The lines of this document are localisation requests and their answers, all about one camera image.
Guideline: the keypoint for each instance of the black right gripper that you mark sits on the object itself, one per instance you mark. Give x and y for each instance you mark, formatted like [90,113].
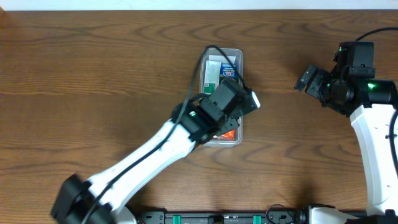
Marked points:
[313,83]

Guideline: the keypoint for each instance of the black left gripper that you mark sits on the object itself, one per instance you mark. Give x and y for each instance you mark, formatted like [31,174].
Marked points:
[232,125]

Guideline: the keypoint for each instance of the red white small box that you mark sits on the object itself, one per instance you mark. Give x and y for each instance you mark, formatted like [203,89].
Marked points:
[229,136]

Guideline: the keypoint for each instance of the blue Kool Fever box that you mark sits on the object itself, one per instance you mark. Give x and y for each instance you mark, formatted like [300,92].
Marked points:
[227,71]

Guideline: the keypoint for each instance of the white green Panadol box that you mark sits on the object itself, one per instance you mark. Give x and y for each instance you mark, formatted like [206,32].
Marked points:
[212,76]

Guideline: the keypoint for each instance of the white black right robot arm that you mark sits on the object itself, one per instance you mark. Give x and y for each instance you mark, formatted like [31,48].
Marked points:
[371,106]

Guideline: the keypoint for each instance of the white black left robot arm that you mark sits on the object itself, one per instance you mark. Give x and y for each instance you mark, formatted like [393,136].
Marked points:
[103,197]

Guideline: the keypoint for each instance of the clear plastic container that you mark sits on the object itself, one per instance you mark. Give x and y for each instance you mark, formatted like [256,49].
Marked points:
[234,58]

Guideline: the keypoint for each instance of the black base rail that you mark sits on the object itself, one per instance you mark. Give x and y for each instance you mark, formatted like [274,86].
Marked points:
[275,215]

